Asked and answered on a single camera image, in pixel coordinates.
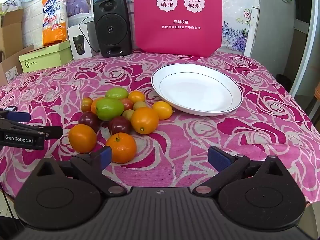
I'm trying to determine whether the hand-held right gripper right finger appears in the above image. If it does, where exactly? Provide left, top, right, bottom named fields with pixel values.
left=192, top=146, right=285, bottom=197

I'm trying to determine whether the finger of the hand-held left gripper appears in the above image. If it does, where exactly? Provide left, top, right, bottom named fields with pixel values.
left=0, top=106, right=31, bottom=123
left=0, top=121, right=64, bottom=139

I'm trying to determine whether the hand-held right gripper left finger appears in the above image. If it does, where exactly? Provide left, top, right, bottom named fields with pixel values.
left=37, top=146, right=127, bottom=197

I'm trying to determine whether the dark red plum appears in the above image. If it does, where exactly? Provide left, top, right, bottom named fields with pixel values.
left=78, top=112, right=100, bottom=133
left=108, top=116, right=132, bottom=135

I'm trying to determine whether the green apple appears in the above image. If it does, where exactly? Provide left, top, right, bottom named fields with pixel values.
left=105, top=87, right=129, bottom=100
left=95, top=98, right=125, bottom=121

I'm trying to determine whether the white plate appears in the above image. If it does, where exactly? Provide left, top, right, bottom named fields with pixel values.
left=151, top=64, right=243, bottom=117

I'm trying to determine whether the yellowish orange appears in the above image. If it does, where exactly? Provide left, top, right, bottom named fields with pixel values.
left=152, top=101, right=173, bottom=120

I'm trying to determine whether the pink rose print tablecloth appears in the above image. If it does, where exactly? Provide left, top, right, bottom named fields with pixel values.
left=0, top=49, right=320, bottom=204

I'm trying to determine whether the small red green tomato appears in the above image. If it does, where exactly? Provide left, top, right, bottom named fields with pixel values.
left=81, top=97, right=94, bottom=112

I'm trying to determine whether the flat cardboard box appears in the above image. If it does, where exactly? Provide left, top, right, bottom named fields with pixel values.
left=0, top=44, right=35, bottom=87

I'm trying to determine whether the light green box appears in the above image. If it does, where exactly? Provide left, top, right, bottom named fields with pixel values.
left=19, top=40, right=74, bottom=73

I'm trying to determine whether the open cardboard box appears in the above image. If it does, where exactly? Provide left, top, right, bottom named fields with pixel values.
left=0, top=7, right=24, bottom=58

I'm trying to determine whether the white box with cup picture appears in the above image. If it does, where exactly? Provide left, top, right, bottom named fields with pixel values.
left=67, top=25, right=93, bottom=61

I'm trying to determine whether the orange paper cup pack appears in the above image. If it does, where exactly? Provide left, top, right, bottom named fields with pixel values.
left=41, top=0, right=69, bottom=47

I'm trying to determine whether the black speaker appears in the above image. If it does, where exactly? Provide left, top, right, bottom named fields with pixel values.
left=93, top=0, right=132, bottom=58

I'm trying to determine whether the pink printed bag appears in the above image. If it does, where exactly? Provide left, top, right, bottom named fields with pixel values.
left=133, top=0, right=223, bottom=58

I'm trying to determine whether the black cable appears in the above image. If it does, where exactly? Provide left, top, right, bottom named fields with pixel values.
left=78, top=16, right=102, bottom=53

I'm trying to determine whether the bedding wall poster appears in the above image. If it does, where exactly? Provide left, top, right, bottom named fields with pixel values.
left=66, top=0, right=135, bottom=28

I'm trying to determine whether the sliding door frame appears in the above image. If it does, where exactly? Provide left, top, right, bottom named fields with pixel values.
left=289, top=0, right=320, bottom=100

